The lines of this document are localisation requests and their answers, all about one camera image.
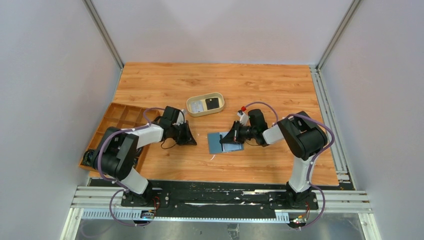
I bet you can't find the blue leather card holder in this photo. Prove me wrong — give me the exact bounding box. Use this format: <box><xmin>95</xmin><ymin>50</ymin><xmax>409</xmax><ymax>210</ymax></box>
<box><xmin>207</xmin><ymin>131</ymin><xmax>245</xmax><ymax>155</ymax></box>

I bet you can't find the black VIP credit card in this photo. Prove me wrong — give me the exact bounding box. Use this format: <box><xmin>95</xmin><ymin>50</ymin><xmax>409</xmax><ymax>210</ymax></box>
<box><xmin>205</xmin><ymin>97</ymin><xmax>220</xmax><ymax>111</ymax></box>

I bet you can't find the cream oval plastic tray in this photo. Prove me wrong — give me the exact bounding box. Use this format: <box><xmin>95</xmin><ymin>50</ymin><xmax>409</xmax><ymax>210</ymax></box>
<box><xmin>186</xmin><ymin>92</ymin><xmax>225</xmax><ymax>117</ymax></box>

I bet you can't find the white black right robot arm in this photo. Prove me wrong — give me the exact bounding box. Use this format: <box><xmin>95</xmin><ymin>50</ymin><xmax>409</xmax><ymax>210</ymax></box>
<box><xmin>219</xmin><ymin>109</ymin><xmax>328</xmax><ymax>209</ymax></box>

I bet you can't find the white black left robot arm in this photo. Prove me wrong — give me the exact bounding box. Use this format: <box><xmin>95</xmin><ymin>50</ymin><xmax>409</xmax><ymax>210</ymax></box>
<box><xmin>83</xmin><ymin>106</ymin><xmax>197</xmax><ymax>206</ymax></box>

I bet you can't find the white VIP card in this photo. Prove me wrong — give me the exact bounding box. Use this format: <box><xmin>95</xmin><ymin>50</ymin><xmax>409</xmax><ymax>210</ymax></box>
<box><xmin>190</xmin><ymin>100</ymin><xmax>205</xmax><ymax>114</ymax></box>

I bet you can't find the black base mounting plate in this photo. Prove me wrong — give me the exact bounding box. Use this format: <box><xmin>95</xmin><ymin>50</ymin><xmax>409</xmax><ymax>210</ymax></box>
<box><xmin>106</xmin><ymin>180</ymin><xmax>319</xmax><ymax>220</ymax></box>

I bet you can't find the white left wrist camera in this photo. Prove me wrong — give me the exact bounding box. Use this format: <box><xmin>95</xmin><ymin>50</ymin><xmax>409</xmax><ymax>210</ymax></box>
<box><xmin>176</xmin><ymin>109</ymin><xmax>187</xmax><ymax>125</ymax></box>

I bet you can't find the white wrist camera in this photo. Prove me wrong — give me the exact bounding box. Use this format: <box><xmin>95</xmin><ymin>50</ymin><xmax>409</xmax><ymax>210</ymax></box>
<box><xmin>237</xmin><ymin>106</ymin><xmax>249</xmax><ymax>126</ymax></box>
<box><xmin>176</xmin><ymin>109</ymin><xmax>187</xmax><ymax>125</ymax></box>

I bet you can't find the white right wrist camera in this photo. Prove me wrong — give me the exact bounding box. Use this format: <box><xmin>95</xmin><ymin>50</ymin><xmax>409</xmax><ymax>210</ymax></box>
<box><xmin>237</xmin><ymin>106</ymin><xmax>249</xmax><ymax>126</ymax></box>

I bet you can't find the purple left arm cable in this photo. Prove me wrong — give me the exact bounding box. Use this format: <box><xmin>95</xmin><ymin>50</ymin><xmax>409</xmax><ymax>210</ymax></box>
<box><xmin>96</xmin><ymin>107</ymin><xmax>167</xmax><ymax>228</ymax></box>

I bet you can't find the black coiled cable bundle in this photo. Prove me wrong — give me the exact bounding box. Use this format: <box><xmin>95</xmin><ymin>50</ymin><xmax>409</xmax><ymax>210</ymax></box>
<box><xmin>82</xmin><ymin>149</ymin><xmax>95</xmax><ymax>167</ymax></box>

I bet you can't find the aluminium corner post right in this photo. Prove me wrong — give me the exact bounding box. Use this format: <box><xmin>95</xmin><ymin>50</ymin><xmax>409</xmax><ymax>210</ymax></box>
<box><xmin>309</xmin><ymin>0</ymin><xmax>362</xmax><ymax>182</ymax></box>

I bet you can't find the aluminium corner post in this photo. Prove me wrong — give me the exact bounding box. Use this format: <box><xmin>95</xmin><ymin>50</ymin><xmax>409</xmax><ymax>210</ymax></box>
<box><xmin>309</xmin><ymin>0</ymin><xmax>362</xmax><ymax>182</ymax></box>
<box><xmin>82</xmin><ymin>0</ymin><xmax>125</xmax><ymax>71</ymax></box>

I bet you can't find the aluminium frame rail front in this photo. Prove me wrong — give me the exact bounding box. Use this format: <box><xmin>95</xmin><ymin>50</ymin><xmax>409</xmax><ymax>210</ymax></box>
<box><xmin>71</xmin><ymin>186</ymin><xmax>372</xmax><ymax>224</ymax></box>

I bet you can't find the aluminium corner post left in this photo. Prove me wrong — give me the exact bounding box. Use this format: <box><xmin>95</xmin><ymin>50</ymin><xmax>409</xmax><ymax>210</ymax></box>
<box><xmin>82</xmin><ymin>0</ymin><xmax>125</xmax><ymax>71</ymax></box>

